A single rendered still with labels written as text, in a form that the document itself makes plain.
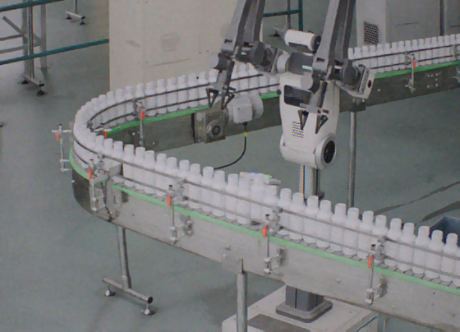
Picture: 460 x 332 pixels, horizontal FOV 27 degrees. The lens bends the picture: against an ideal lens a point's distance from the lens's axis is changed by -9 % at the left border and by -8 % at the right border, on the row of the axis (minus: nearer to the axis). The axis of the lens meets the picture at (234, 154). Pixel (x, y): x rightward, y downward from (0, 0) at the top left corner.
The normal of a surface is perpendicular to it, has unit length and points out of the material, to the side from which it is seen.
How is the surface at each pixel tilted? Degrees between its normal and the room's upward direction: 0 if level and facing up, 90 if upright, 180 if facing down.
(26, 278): 0
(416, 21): 90
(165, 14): 90
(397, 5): 89
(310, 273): 90
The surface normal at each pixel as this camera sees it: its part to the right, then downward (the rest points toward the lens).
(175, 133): 0.54, 0.28
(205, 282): -0.01, -0.94
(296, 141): -0.63, 0.27
